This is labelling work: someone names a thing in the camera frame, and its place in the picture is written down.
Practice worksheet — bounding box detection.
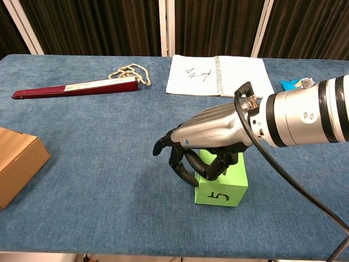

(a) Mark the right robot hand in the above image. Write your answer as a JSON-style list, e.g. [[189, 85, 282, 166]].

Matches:
[[152, 102, 258, 188]]

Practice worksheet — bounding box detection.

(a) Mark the green numbered cube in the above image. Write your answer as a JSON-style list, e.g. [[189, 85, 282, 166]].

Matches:
[[194, 148, 249, 207]]

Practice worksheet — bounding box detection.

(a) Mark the white spiral notebook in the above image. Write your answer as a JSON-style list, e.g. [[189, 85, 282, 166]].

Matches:
[[165, 55, 275, 99]]

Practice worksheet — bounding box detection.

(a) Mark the blue snack packet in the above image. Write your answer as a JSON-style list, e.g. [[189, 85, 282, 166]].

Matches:
[[280, 79, 304, 91]]

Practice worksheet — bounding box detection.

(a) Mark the black curtain panel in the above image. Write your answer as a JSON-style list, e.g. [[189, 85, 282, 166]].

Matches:
[[258, 0, 349, 60], [0, 0, 30, 60], [174, 0, 266, 57], [19, 0, 162, 57]]

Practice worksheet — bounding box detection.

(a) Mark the blue felt table cover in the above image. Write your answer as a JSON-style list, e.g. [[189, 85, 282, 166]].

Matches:
[[0, 53, 349, 259]]

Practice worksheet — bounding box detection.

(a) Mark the dark red folded fan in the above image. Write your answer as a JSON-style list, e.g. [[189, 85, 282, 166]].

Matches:
[[11, 77, 140, 100]]

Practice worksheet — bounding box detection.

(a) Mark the brown cardboard box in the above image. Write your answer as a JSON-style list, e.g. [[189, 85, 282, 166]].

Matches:
[[0, 127, 52, 211]]

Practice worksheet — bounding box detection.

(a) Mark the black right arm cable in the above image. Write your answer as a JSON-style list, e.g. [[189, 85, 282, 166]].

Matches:
[[233, 81, 349, 262]]

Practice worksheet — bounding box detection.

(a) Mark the beige braided cord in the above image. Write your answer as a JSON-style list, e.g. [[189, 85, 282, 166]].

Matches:
[[108, 63, 152, 88]]

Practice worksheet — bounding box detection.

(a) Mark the white frame post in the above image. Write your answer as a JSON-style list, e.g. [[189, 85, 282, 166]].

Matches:
[[2, 0, 45, 56], [158, 0, 176, 57], [250, 0, 275, 58]]

